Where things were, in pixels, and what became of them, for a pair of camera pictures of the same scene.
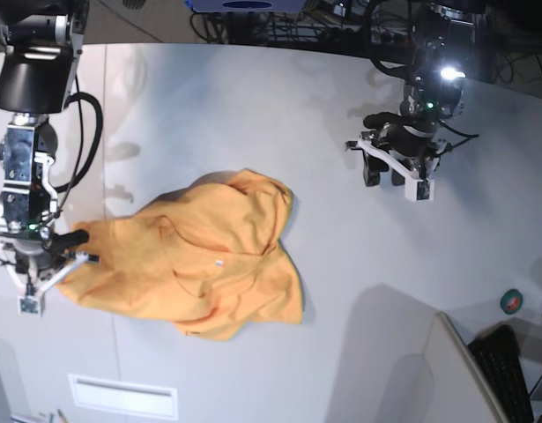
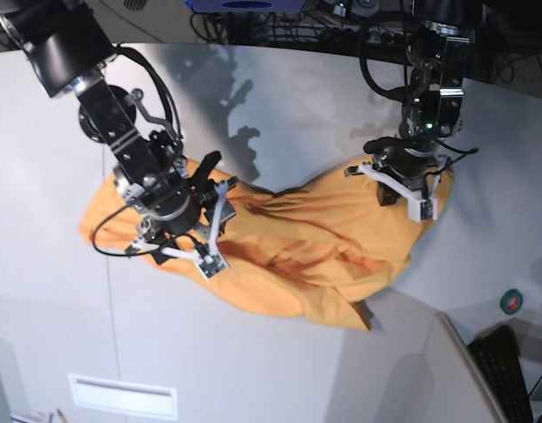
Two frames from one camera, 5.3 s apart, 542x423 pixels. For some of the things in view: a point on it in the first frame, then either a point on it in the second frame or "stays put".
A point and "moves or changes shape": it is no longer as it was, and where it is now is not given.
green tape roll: (511, 300) stays put
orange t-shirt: (207, 254) moves or changes shape
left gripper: (37, 257) to (178, 211)
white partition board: (461, 390) stays put
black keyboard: (496, 352) stays put
